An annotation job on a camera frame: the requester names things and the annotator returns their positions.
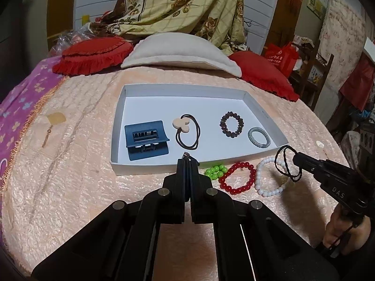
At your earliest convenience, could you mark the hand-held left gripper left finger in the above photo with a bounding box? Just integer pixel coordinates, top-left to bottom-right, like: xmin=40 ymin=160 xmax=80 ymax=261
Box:
xmin=31 ymin=158 xmax=191 ymax=281

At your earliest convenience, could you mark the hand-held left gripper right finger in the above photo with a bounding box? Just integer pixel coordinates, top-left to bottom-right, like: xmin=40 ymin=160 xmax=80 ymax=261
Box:
xmin=190 ymin=160 xmax=341 ymax=281

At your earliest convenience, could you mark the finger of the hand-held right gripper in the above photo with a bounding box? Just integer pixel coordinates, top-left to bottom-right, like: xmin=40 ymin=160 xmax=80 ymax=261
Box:
xmin=292 ymin=152 xmax=326 ymax=182

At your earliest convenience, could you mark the green bead hair tie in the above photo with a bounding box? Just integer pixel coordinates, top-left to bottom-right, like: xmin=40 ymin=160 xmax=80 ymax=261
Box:
xmin=182 ymin=151 xmax=229 ymax=180

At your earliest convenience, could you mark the black braided hair tie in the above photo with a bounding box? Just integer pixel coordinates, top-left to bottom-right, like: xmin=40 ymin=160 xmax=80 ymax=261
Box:
xmin=274 ymin=145 xmax=302 ymax=182

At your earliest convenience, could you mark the blue hair claw clip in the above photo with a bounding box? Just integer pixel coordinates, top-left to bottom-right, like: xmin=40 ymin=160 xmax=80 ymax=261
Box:
xmin=124 ymin=120 xmax=171 ymax=162

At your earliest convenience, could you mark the grey braided bracelet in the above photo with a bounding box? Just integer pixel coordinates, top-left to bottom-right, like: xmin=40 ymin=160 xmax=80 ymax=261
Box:
xmin=247 ymin=126 xmax=271 ymax=148

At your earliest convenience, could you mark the beige mouse-shaped hair tie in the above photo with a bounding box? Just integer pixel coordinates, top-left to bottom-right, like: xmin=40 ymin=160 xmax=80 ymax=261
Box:
xmin=172 ymin=114 xmax=201 ymax=149

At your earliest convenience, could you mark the dark brown bead bracelet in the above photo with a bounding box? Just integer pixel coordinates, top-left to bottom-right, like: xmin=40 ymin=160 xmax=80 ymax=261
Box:
xmin=220 ymin=111 xmax=244 ymax=139

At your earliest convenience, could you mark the white cardboard box tray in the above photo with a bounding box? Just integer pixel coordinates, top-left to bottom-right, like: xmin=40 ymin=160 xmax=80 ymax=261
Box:
xmin=110 ymin=84 xmax=289 ymax=176

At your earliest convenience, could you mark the person's right hand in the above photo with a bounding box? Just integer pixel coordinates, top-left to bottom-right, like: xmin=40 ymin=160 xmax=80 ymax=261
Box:
xmin=322 ymin=206 xmax=372 ymax=256

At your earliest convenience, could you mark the wooden chair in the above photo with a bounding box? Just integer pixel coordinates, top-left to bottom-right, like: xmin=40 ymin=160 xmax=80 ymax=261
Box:
xmin=288 ymin=39 xmax=335 ymax=112

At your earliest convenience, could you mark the red hanging cloth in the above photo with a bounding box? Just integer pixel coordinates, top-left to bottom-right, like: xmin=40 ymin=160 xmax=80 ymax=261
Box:
xmin=339 ymin=53 xmax=375 ymax=112

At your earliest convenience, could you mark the red frilled pillow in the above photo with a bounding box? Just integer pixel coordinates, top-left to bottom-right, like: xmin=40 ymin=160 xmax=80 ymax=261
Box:
xmin=52 ymin=36 xmax=134 ymax=76
xmin=228 ymin=51 xmax=300 ymax=103

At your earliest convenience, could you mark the red shopping bag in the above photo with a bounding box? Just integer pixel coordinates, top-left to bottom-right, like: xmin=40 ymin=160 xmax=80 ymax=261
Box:
xmin=263 ymin=42 xmax=300 ymax=77

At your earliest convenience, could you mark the floral pink quilt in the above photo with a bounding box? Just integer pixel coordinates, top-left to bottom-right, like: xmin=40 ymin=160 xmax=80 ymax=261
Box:
xmin=318 ymin=0 xmax=367 ymax=92

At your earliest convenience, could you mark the beige pillow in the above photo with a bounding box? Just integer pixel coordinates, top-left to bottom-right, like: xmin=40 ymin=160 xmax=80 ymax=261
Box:
xmin=120 ymin=32 xmax=242 ymax=78

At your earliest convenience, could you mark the purple patterned bed sheet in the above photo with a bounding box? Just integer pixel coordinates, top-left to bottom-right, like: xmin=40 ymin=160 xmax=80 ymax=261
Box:
xmin=0 ymin=57 xmax=70 ymax=183

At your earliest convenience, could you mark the floral beige blanket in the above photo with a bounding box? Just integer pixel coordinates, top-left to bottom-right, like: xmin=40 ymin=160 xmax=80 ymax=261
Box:
xmin=89 ymin=0 xmax=247 ymax=57

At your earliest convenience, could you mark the clear plastic bag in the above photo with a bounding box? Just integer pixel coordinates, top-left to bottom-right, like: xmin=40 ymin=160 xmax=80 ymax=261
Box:
xmin=48 ymin=24 xmax=98 ymax=57

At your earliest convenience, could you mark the red bead bracelet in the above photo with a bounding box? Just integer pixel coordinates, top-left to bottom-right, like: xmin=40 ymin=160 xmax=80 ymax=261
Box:
xmin=218 ymin=161 xmax=257 ymax=196

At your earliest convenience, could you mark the white pearl bracelet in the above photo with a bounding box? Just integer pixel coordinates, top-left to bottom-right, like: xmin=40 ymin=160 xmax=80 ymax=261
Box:
xmin=254 ymin=156 xmax=289 ymax=197

